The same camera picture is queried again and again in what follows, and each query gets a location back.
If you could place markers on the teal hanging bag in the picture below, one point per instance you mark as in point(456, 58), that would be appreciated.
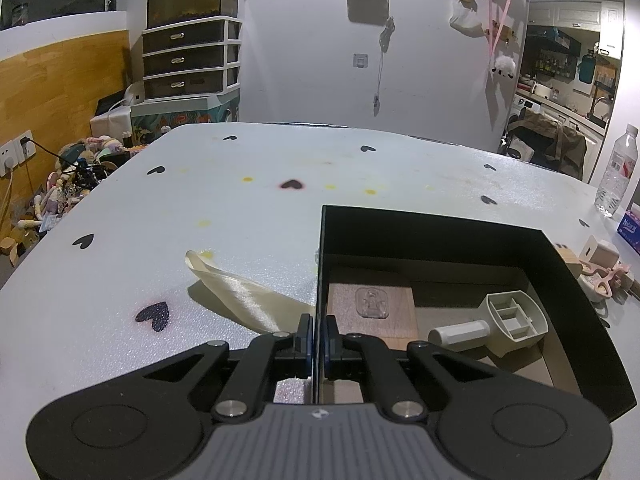
point(588, 66)

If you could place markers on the white washing machine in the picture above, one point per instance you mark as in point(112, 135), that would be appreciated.
point(525, 109)

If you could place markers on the white box with dark lid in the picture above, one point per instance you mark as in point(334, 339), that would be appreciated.
point(112, 115)

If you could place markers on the blue tissue pack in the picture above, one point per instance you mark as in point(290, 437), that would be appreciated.
point(631, 227)

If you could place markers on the white plastic scoop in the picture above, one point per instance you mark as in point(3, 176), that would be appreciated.
point(505, 325)

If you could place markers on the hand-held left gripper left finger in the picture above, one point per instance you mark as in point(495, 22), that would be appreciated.
point(305, 336)

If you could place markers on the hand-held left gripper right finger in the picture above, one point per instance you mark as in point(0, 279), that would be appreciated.
point(328, 336)

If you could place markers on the brown jacket on chair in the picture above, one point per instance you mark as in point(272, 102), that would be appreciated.
point(550, 135)

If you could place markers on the cream satin ribbon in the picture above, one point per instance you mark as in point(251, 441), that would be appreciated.
point(245, 300)

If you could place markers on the pile of toys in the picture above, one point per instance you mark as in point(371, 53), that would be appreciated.
point(75, 180)

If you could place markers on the wooden block with clear stamp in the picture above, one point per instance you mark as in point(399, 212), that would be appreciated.
point(350, 320)

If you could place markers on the white drawer unit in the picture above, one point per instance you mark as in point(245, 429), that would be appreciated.
point(185, 60)

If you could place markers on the clear water bottle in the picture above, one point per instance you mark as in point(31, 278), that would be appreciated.
point(616, 175)

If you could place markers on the white hanging bag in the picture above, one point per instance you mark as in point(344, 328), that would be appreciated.
point(465, 20)

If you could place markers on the white sheep plush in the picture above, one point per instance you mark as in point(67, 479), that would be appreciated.
point(504, 66)

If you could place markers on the small light wooden block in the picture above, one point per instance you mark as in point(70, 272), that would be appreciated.
point(570, 260)

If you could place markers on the white wall outlet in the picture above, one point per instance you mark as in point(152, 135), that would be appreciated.
point(12, 152)

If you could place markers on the pink ribbon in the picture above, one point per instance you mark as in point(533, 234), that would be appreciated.
point(500, 25)

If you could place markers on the black cardboard box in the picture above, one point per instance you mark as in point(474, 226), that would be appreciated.
point(430, 240)

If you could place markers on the white kitchen wall cabinets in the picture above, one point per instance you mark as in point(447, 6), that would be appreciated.
point(575, 14)

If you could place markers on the square wall plate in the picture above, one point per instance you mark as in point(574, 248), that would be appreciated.
point(360, 60)

